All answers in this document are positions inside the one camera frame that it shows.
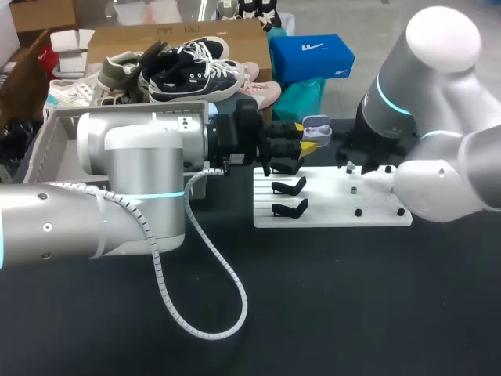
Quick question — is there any pale lilac earbud case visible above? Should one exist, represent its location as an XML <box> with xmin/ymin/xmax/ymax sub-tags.
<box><xmin>301</xmin><ymin>114</ymin><xmax>334</xmax><ymax>149</ymax></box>

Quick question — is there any small white open box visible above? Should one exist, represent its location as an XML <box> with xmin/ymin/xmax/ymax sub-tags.
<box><xmin>49</xmin><ymin>27</ymin><xmax>96</xmax><ymax>78</ymax></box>

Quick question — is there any white plate with black stands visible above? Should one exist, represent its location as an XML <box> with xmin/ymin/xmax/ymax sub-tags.
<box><xmin>252</xmin><ymin>157</ymin><xmax>414</xmax><ymax>230</ymax></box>

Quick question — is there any teal plastic bag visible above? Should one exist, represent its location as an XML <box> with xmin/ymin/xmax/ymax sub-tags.
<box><xmin>272</xmin><ymin>77</ymin><xmax>326</xmax><ymax>122</ymax></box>

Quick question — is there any pink shoe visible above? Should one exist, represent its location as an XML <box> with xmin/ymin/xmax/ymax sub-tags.
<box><xmin>236</xmin><ymin>61</ymin><xmax>283</xmax><ymax>110</ymax></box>

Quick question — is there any large cardboard box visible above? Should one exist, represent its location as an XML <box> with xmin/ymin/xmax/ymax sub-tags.
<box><xmin>86</xmin><ymin>17</ymin><xmax>274</xmax><ymax>123</ymax></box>

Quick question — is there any blue shoebox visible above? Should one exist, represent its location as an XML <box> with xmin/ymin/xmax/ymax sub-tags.
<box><xmin>269</xmin><ymin>34</ymin><xmax>356</xmax><ymax>84</ymax></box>

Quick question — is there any white cable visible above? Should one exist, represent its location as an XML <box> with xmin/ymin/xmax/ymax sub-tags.
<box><xmin>45</xmin><ymin>163</ymin><xmax>250</xmax><ymax>342</ymax></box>

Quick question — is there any black sneaker with white laces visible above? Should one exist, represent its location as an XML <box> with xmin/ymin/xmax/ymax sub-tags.
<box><xmin>147</xmin><ymin>58</ymin><xmax>246</xmax><ymax>105</ymax></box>
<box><xmin>139</xmin><ymin>36</ymin><xmax>231</xmax><ymax>75</ymax></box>

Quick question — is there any grey slotted basket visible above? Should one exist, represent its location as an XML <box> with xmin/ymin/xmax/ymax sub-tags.
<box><xmin>22</xmin><ymin>100</ymin><xmax>211</xmax><ymax>201</ymax></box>

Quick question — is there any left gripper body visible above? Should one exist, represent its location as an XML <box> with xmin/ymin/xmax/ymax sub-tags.
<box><xmin>206</xmin><ymin>99</ymin><xmax>271</xmax><ymax>177</ymax></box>

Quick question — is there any olive grey sneaker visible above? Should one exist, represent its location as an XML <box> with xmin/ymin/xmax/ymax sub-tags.
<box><xmin>96</xmin><ymin>50</ymin><xmax>146</xmax><ymax>94</ymax></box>

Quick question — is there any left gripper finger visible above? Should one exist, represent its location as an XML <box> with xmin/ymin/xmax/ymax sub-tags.
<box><xmin>265</xmin><ymin>139</ymin><xmax>319</xmax><ymax>161</ymax></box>
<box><xmin>265</xmin><ymin>121</ymin><xmax>305</xmax><ymax>141</ymax></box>

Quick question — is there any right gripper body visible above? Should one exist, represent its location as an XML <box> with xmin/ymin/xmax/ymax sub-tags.
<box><xmin>335</xmin><ymin>131</ymin><xmax>420</xmax><ymax>175</ymax></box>

